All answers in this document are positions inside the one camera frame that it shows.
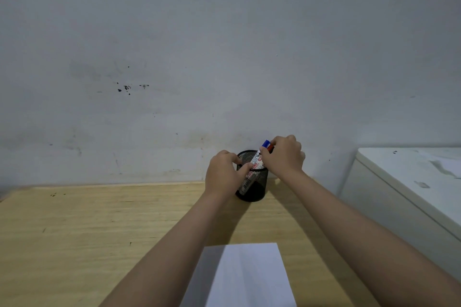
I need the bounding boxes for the person's left forearm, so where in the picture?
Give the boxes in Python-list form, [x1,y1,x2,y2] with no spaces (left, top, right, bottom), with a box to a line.
[99,191,240,307]

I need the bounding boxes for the person's right hand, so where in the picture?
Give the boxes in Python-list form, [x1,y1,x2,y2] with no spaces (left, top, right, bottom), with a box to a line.
[259,134,306,178]

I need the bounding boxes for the blue capped marker pen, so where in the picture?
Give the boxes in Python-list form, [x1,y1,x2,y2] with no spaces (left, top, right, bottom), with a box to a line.
[250,140,275,171]

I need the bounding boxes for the white cabinet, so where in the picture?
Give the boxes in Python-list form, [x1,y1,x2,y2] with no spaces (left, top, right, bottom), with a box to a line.
[339,147,461,282]

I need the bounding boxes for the person's left hand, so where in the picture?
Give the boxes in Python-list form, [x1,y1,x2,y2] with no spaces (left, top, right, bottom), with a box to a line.
[204,150,254,199]

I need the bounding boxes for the black mesh pen holder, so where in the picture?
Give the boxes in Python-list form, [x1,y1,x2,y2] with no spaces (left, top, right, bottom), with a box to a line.
[235,150,269,203]

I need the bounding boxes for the white paper sheet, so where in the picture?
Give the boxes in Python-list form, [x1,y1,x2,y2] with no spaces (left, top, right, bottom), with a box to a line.
[179,243,298,307]

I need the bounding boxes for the person's right forearm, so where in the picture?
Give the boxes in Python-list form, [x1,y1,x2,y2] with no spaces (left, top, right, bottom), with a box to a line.
[279,169,461,307]

